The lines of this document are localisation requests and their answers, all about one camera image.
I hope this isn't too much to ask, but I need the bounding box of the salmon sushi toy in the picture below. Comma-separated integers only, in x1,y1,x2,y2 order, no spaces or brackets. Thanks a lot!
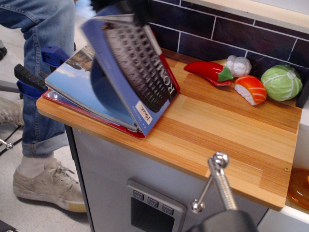
234,75,267,106

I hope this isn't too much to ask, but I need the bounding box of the white sneaker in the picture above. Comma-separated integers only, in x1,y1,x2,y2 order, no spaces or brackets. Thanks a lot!
13,159,86,213
0,95,24,127

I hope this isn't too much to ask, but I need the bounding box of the blue clamp with black handle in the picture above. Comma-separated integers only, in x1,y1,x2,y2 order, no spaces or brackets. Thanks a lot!
14,46,70,100

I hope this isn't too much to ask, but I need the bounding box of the orange glass dish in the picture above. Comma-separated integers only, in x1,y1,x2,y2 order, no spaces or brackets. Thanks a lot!
287,168,309,210

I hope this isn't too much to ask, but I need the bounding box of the Rome travel book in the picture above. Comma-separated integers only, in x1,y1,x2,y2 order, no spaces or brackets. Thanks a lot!
46,14,180,138

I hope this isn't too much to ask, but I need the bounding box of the white toy garlic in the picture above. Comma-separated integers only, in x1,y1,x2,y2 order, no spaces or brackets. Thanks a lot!
225,55,252,77

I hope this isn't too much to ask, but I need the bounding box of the metal clamp screw handle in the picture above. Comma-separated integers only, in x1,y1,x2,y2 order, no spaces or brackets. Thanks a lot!
191,152,239,214

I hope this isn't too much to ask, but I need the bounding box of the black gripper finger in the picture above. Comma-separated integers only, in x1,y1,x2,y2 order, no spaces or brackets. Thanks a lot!
127,0,150,26

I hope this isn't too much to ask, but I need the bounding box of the grey toy oven cabinet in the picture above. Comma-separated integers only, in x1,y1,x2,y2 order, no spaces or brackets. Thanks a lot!
64,125,269,232

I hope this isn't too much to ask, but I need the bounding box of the red toy chili pepper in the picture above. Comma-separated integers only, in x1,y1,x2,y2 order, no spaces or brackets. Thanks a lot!
184,61,233,87

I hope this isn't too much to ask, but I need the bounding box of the green toy cabbage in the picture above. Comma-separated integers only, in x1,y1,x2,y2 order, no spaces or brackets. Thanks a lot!
261,65,303,102

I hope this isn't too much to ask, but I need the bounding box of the small metal knob left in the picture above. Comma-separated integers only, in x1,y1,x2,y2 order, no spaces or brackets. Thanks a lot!
0,139,14,150

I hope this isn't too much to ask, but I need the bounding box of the person leg in jeans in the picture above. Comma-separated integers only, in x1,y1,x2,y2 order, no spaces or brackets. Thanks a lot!
0,0,76,157

